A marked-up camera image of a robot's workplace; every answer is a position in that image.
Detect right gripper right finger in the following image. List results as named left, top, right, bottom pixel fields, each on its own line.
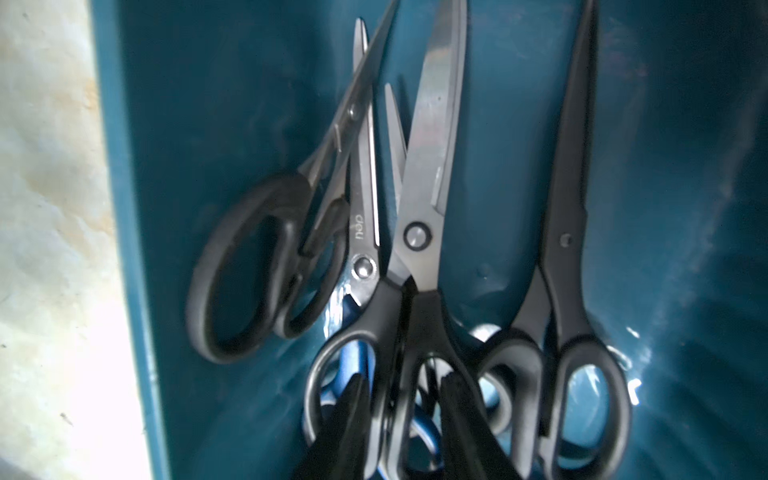
left=439, top=372, right=520, bottom=480

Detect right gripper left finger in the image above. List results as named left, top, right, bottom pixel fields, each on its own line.
left=291, top=373, right=371, bottom=479

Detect blue handled scissors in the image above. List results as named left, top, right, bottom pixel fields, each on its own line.
left=317, top=16, right=445, bottom=480

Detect slim black scissors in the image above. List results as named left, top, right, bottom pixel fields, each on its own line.
left=475, top=1, right=632, bottom=479

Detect large black scissors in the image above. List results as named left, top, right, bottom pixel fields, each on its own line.
left=303, top=1, right=484, bottom=479

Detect teal plastic storage box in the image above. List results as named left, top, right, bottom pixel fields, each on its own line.
left=92, top=1, right=767, bottom=479

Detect black oval handle scissors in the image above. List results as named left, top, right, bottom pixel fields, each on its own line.
left=185, top=1, right=399, bottom=364

